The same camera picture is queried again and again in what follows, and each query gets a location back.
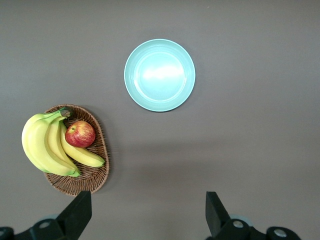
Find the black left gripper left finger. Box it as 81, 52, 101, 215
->
0, 190, 93, 240

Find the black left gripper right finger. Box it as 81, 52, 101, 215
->
205, 191, 301, 240

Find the light green round plate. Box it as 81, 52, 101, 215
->
123, 38, 196, 113

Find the brown wicker basket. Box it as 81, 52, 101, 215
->
42, 104, 111, 197

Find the yellow banana bunch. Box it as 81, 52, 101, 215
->
21, 107, 106, 178

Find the red yellow apple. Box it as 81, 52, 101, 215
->
65, 120, 97, 149

